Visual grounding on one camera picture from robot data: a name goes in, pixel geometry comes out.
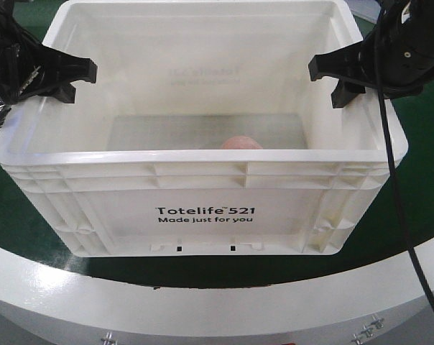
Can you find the white outer table rim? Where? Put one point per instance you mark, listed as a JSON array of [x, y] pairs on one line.
[[345, 308]]

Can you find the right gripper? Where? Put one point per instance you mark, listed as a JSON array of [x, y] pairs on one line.
[[406, 54]]

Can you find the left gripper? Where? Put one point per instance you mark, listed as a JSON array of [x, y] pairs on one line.
[[28, 68]]

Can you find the pink plush football toy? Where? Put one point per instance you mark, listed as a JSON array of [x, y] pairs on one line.
[[242, 143]]

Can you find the white plastic tote crate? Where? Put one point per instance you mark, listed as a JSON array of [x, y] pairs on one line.
[[135, 167]]

